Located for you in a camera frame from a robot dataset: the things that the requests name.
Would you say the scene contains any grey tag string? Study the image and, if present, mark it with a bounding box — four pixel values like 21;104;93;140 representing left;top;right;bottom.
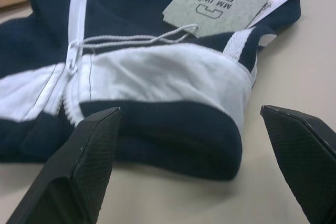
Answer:
68;23;199;51

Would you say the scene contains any navy and white zip jacket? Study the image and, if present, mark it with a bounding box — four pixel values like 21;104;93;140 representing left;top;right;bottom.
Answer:
0;0;307;178

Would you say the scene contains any white zipper pull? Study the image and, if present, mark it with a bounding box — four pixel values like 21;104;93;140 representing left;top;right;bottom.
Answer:
66;42;80;78

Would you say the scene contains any white tag with dark logo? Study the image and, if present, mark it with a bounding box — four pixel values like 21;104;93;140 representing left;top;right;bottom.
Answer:
245;0;286;29

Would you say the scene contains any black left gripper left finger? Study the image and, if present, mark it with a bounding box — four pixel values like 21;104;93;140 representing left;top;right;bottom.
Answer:
4;106;122;224

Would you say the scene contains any grey cardboard hang tag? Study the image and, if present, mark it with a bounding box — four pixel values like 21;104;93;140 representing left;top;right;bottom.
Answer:
162;0;276;38

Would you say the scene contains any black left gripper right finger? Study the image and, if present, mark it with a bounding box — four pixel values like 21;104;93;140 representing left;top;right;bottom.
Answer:
259;104;336;224

